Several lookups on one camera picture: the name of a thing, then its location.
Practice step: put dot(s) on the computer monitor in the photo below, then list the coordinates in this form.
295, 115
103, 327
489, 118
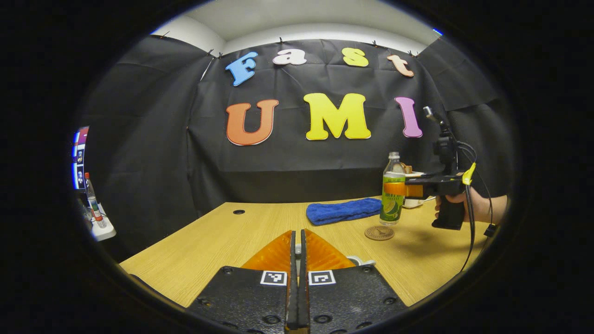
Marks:
80, 157

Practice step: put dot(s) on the white teacup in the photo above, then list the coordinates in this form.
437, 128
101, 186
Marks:
364, 262

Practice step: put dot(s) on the green label water bottle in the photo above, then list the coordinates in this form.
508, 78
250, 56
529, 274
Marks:
393, 208

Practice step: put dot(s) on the black backdrop cloth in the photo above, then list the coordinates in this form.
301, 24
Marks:
287, 171

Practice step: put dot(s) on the blue towel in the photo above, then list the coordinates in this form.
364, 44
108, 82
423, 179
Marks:
341, 211

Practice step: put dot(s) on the round brown coaster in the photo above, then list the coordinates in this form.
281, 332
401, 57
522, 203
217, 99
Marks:
379, 233

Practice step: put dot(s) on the toasted bread slice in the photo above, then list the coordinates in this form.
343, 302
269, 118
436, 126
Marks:
407, 168

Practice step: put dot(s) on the white toaster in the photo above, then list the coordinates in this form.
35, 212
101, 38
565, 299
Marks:
417, 202

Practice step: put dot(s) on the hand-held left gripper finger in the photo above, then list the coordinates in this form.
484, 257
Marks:
303, 301
292, 301

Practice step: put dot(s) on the red capped bottle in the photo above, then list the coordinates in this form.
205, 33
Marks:
94, 204

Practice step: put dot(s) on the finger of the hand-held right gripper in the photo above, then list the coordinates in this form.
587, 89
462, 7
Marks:
413, 190

